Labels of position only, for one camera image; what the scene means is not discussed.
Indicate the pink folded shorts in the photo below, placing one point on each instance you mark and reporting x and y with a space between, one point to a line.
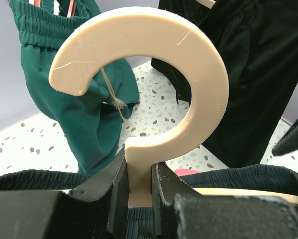
185 172

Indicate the black hanging shorts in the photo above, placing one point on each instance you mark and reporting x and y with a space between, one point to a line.
258 42

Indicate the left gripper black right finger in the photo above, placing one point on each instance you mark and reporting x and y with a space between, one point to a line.
165 185

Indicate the dark navy shorts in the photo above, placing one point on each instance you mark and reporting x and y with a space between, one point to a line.
36 204

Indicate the green hanging shorts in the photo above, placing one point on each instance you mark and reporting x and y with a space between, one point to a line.
89 105

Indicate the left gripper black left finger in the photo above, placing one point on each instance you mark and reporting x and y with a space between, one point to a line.
105 199

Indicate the pink hanger with green shorts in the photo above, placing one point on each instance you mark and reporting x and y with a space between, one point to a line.
71 7

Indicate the beige hanger with black shorts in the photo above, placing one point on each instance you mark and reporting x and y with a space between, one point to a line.
207 3

